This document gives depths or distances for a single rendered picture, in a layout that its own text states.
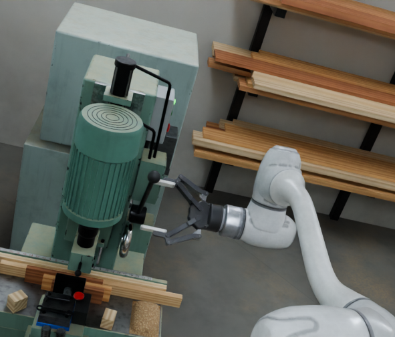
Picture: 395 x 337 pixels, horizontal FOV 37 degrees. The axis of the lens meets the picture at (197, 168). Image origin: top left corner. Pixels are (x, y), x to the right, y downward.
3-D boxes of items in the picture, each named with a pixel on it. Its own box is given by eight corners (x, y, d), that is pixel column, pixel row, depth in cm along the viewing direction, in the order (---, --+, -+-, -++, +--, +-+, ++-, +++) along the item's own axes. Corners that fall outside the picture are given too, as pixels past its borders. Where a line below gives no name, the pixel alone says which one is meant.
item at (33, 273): (23, 281, 180) (26, 267, 178) (25, 278, 182) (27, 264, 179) (99, 296, 184) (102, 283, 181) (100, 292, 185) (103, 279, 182)
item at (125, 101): (99, 116, 167) (110, 61, 159) (102, 105, 174) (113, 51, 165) (126, 122, 168) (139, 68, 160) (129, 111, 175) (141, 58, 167)
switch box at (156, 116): (144, 140, 190) (156, 95, 182) (146, 126, 198) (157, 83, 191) (162, 144, 191) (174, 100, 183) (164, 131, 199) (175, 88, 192)
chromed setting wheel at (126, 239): (115, 265, 190) (123, 235, 184) (119, 241, 200) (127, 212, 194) (125, 267, 190) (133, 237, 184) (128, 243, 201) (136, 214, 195)
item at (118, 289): (-2, 273, 181) (-1, 263, 179) (0, 269, 182) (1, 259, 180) (179, 307, 189) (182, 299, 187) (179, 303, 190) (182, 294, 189)
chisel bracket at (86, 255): (66, 273, 176) (70, 252, 172) (73, 245, 188) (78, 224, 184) (90, 278, 177) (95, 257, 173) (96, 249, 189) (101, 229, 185)
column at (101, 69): (47, 266, 204) (81, 77, 169) (59, 229, 223) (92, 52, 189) (110, 278, 207) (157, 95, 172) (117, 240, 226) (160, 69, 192)
